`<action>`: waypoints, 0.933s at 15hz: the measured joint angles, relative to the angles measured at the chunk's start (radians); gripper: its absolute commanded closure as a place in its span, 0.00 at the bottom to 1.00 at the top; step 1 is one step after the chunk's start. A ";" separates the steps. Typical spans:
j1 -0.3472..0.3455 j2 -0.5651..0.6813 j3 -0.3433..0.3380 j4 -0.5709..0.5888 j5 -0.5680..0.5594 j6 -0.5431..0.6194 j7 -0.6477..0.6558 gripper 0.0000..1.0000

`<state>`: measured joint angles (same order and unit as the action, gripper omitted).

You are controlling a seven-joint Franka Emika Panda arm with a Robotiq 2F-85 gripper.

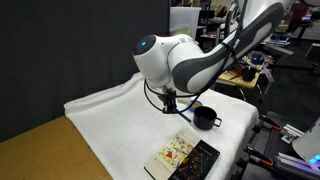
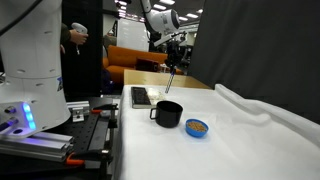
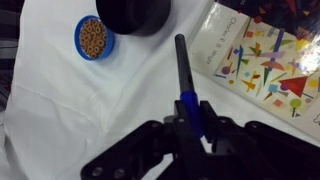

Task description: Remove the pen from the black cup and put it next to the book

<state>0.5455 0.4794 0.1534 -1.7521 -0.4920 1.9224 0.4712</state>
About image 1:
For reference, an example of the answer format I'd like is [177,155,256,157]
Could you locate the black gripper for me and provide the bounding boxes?
[161,86,180,115]

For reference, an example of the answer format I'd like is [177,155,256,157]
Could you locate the black cup with handle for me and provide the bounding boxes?
[193,105,223,131]

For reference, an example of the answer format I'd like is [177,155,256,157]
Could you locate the book with colourful cover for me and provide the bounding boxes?
[143,128,221,180]

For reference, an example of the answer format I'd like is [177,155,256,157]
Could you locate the white table cloth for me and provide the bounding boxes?
[63,71,260,180]

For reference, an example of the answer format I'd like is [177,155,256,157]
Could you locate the cluttered wooden desk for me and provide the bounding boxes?
[214,49,268,101]

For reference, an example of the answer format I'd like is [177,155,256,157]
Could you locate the small black pot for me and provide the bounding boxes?
[242,66,258,83]

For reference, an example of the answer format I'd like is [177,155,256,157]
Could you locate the clear plastic storage bin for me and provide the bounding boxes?
[169,6,202,39]

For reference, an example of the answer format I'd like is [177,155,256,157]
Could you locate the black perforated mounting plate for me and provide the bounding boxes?
[233,111,320,180]

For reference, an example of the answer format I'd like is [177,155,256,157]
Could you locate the black curtain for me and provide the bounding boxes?
[0,0,171,144]

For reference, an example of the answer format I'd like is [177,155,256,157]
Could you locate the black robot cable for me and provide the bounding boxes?
[143,0,250,115]

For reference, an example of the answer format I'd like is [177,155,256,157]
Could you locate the black clamp with orange handle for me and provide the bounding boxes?
[244,145,285,172]
[259,114,285,133]

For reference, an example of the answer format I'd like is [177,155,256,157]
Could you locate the small aluminium bracket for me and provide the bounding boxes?
[281,123,305,145]

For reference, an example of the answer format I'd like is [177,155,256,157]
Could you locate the aluminium extrusion rail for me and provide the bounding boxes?
[274,151,320,177]

